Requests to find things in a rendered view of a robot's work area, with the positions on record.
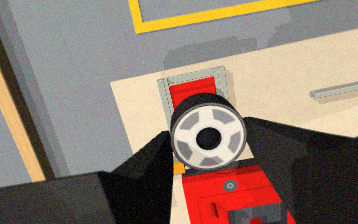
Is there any black wheel with white hub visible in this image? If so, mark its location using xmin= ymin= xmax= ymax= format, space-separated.
xmin=170 ymin=92 xmax=247 ymax=171

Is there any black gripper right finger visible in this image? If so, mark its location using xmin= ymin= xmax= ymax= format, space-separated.
xmin=243 ymin=116 xmax=358 ymax=224

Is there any yellow rectangular outline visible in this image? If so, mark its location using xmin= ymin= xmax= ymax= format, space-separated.
xmin=129 ymin=0 xmax=319 ymax=34

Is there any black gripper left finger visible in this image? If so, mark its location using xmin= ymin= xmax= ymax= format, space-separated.
xmin=0 ymin=130 xmax=174 ymax=224

